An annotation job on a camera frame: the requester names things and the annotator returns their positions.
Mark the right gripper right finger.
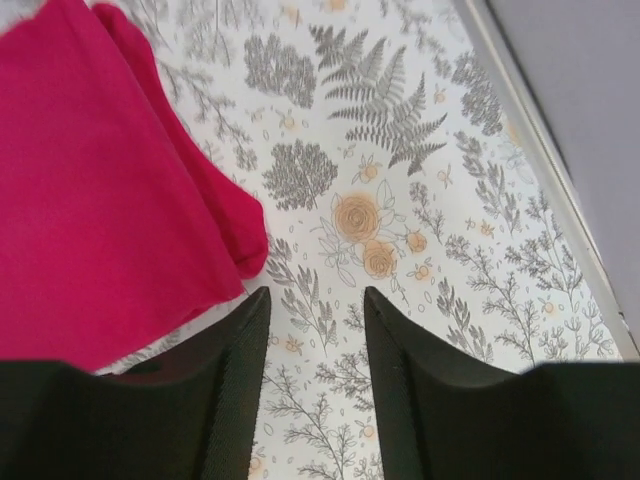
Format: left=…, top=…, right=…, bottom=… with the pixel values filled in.
left=364, top=287, right=639, bottom=479

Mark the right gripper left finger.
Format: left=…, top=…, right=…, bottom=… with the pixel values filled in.
left=1, top=287, right=271, bottom=480

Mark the floral table mat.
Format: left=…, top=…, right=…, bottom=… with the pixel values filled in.
left=122, top=1, right=620, bottom=479

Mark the aluminium front rail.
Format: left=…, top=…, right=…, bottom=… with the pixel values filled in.
left=454, top=1, right=639, bottom=361

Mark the magenta t shirt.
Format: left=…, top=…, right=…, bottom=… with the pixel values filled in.
left=1, top=1, right=268, bottom=371

